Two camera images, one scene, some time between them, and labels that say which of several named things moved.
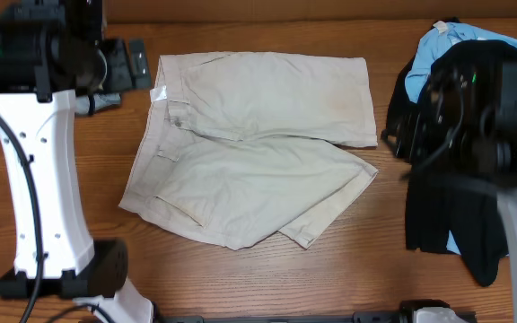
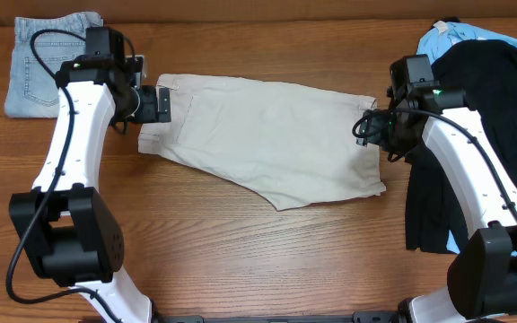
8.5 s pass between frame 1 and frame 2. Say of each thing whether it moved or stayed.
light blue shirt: stayed
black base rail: stayed
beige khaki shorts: moved
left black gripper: moved
